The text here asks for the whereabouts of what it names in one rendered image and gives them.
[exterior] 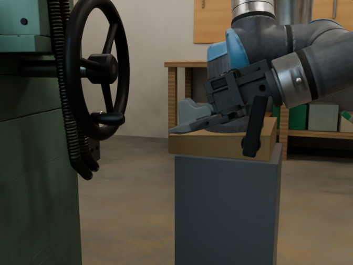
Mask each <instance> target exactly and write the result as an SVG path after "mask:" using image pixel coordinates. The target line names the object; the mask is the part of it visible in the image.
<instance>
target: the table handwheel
mask: <svg viewBox="0 0 353 265"><path fill-rule="evenodd" d="M94 8H98V9H100V10H101V11H102V12H103V13H104V15H105V16H106V18H107V20H108V22H109V24H110V25H109V30H108V34H107V38H106V42H105V45H104V48H103V51H102V54H91V55H90V56H89V57H88V59H85V58H83V57H81V56H80V50H81V40H82V35H83V31H84V27H85V23H86V20H87V18H88V16H89V14H90V12H91V11H92V10H93V9H94ZM113 40H115V45H116V51H117V60H118V63H117V60H116V58H115V57H114V56H113V55H112V54H111V50H112V45H113ZM55 63H56V62H55V60H22V61H21V63H20V65H19V71H20V74H21V75H22V76H23V77H30V78H57V76H58V75H57V72H56V69H57V68H56V65H55ZM63 74H64V84H65V91H66V96H67V100H68V103H69V107H70V110H71V113H72V115H73V117H74V120H75V122H76V123H77V125H78V127H79V128H80V130H81V131H82V132H83V133H84V134H85V135H86V136H87V137H89V138H90V139H93V140H97V141H102V140H106V139H108V138H110V137H111V136H112V135H113V134H114V133H115V132H116V131H117V129H118V128H119V126H110V125H104V126H102V127H99V126H97V125H96V124H95V123H94V121H93V120H92V118H91V116H90V114H89V112H88V109H87V106H86V103H85V99H84V94H83V91H82V84H81V78H88V79H89V81H90V82H91V83H92V84H101V88H102V93H103V97H104V100H105V105H106V111H107V113H122V114H123V115H124V113H125V111H126V106H127V101H128V95H129V83H130V62H129V51H128V43H127V38H126V33H125V30H124V26H123V23H122V20H121V17H120V15H119V13H118V11H117V9H116V7H115V6H114V4H113V3H112V1H111V0H78V2H77V3H76V5H75V6H74V8H73V9H72V12H71V14H70V16H69V20H68V23H67V27H66V31H65V38H64V46H63ZM117 77H118V86H117V94H116V100H115V104H114V106H113V103H112V98H111V91H110V84H113V83H114V82H115V81H116V79H117Z"/></svg>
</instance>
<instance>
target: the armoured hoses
mask: <svg viewBox="0 0 353 265"><path fill-rule="evenodd" d="M68 1H69V0H48V8H49V10H48V11H49V16H50V17H49V19H50V26H51V28H50V30H51V34H52V35H51V37H52V39H51V40H52V41H53V42H52V44H53V48H54V49H53V51H54V55H55V56H54V58H55V62H56V63H55V65H56V68H57V69H56V72H57V75H58V76H57V78H58V82H59V83H58V85H59V87H58V88H59V89H60V90H59V91H60V93H59V94H60V95H61V96H60V98H61V100H60V101H61V104H62V106H61V107H62V111H63V113H62V114H63V117H64V119H63V120H64V124H65V125H64V127H65V133H66V139H67V141H66V142H67V146H68V147H67V148H68V152H69V153H68V154H69V161H70V164H71V166H72V168H74V169H75V171H76V172H78V173H79V174H80V175H81V176H82V177H83V178H84V179H85V180H87V181H88V180H91V179H92V177H93V173H92V172H96V171H98V170H99V164H98V163H97V162H96V160H95V159H94V157H93V156H92V154H91V149H90V143H89V137H87V136H86V135H85V134H84V133H83V132H82V131H81V130H80V128H79V127H78V125H77V123H76V122H75V120H74V117H73V115H72V113H71V110H70V107H69V103H68V100H67V96H66V91H65V84H64V74H63V46H64V38H65V31H66V27H67V23H68V20H69V16H70V14H71V13H70V9H69V8H70V6H69V2H68ZM76 129H77V130H76Z"/></svg>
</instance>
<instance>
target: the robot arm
mask: <svg viewBox="0 0 353 265"><path fill-rule="evenodd" d="M313 6H314V0H231V9H232V20H231V28H229V29H228V30H226V32H225V37H226V41H224V42H219V43H214V44H211V45H210V46H209V47H208V48H207V61H206V62H207V81H205V82H204V87H205V90H206V92H207V93H206V96H207V99H208V101H209V104H204V105H197V104H196V103H195V102H194V101H193V100H192V99H191V98H186V99H184V100H182V101H180V102H179V103H178V113H179V125H178V126H175V127H173V128H170V129H169V130H168V131H169V133H172V134H177V135H181V134H186V133H190V132H194V131H198V130H201V129H204V130H206V131H210V132H214V133H243V132H246V136H244V137H243V138H242V140H241V147H242V149H243V151H242V154H243V156H246V157H251V158H254V157H255V156H256V152H258V151H259V149H260V147H261V140H260V135H261V130H262V128H263V127H264V116H265V112H266V107H267V102H268V97H269V96H272V98H273V101H274V104H275V107H279V106H282V105H283V103H284V104H285V106H286V108H288V109H290V108H293V107H296V106H299V105H302V104H305V103H308V102H310V101H313V100H316V99H320V98H323V97H326V96H329V95H332V94H335V93H338V92H340V91H343V90H346V89H350V88H353V30H352V31H348V30H346V29H345V28H343V27H342V26H341V25H340V24H339V23H337V22H335V21H332V20H330V19H316V20H313Z"/></svg>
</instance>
